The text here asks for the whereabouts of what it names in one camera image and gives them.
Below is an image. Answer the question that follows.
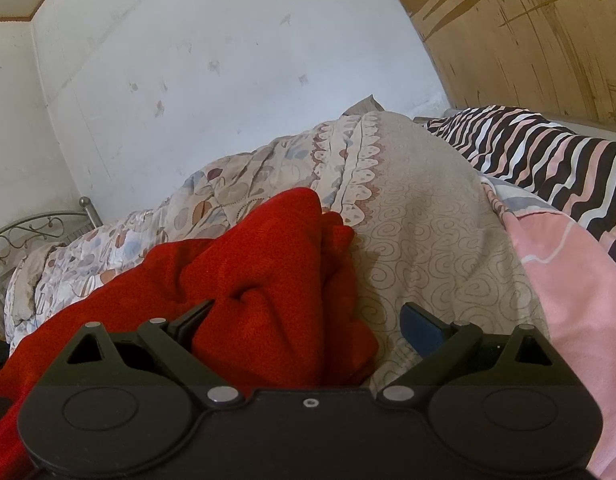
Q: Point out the red long-sleeved dress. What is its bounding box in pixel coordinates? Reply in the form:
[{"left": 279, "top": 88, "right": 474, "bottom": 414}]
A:
[{"left": 0, "top": 188, "right": 378, "bottom": 479}]

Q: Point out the patterned beige quilt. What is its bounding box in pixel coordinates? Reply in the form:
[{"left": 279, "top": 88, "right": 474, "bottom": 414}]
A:
[{"left": 4, "top": 112, "right": 548, "bottom": 389}]

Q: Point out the pink cloth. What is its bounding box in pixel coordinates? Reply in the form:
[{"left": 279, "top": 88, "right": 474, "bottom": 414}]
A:
[{"left": 480, "top": 176, "right": 616, "bottom": 479}]

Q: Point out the metal bed headboard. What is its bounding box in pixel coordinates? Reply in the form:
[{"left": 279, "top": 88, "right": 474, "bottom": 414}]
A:
[{"left": 0, "top": 196, "right": 102, "bottom": 340}]

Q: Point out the striped black white pink sheet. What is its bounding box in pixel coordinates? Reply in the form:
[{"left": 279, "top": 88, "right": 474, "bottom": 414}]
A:
[{"left": 426, "top": 105, "right": 616, "bottom": 263}]

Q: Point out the beige pillow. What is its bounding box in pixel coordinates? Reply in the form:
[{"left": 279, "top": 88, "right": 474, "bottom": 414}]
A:
[{"left": 343, "top": 94, "right": 385, "bottom": 116}]

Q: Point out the wooden plywood wardrobe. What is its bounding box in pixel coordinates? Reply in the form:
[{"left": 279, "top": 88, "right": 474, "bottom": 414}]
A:
[{"left": 399, "top": 0, "right": 616, "bottom": 128}]

